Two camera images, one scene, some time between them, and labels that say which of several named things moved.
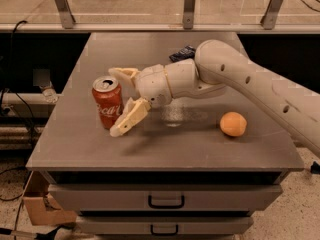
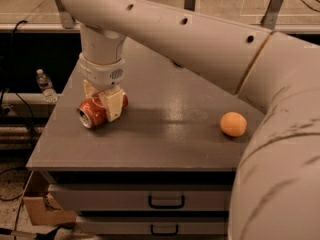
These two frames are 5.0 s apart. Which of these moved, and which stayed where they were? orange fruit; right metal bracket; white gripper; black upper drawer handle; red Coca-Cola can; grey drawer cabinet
Moved: red Coca-Cola can; white gripper
Stayed: black upper drawer handle; orange fruit; right metal bracket; grey drawer cabinet
